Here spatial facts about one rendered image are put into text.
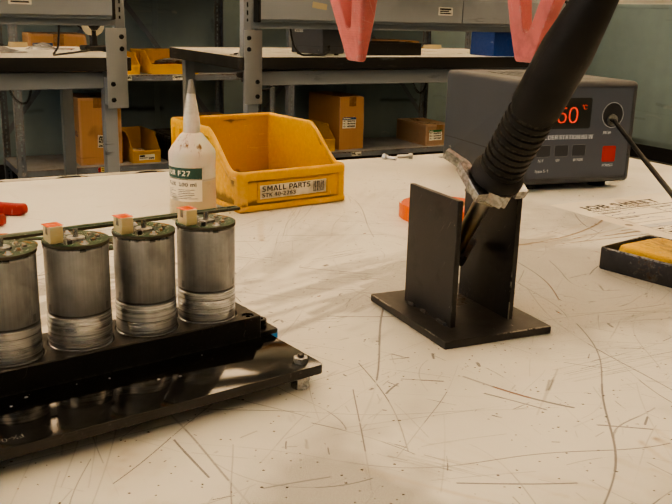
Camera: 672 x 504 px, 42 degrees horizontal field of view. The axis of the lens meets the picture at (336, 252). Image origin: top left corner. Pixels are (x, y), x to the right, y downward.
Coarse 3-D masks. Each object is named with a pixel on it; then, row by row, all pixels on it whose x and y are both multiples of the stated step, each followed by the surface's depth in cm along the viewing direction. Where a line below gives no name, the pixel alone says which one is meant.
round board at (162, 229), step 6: (138, 222) 36; (150, 222) 36; (156, 222) 36; (156, 228) 35; (162, 228) 35; (168, 228) 35; (174, 228) 35; (114, 234) 34; (120, 234) 34; (126, 234) 34; (132, 234) 34; (138, 234) 34; (144, 234) 34; (162, 234) 34; (168, 234) 34
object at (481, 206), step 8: (472, 208) 41; (480, 208) 41; (472, 216) 41; (480, 216) 41; (464, 224) 42; (472, 224) 42; (464, 232) 42; (472, 232) 42; (464, 240) 43; (464, 248) 43
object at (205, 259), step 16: (192, 240) 35; (208, 240) 35; (224, 240) 36; (192, 256) 36; (208, 256) 36; (224, 256) 36; (192, 272) 36; (208, 272) 36; (224, 272) 36; (192, 288) 36; (208, 288) 36; (224, 288) 36; (192, 304) 36; (208, 304) 36; (224, 304) 36; (192, 320) 36; (208, 320) 36; (224, 320) 37
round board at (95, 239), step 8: (72, 232) 34; (80, 232) 34; (88, 232) 34; (96, 232) 34; (64, 240) 32; (72, 240) 32; (88, 240) 33; (96, 240) 33; (104, 240) 33; (56, 248) 32; (64, 248) 32; (72, 248) 32; (80, 248) 32; (88, 248) 32
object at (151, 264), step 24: (120, 240) 34; (144, 240) 34; (168, 240) 34; (120, 264) 34; (144, 264) 34; (168, 264) 35; (120, 288) 34; (144, 288) 34; (168, 288) 35; (120, 312) 35; (144, 312) 34; (168, 312) 35; (144, 336) 35
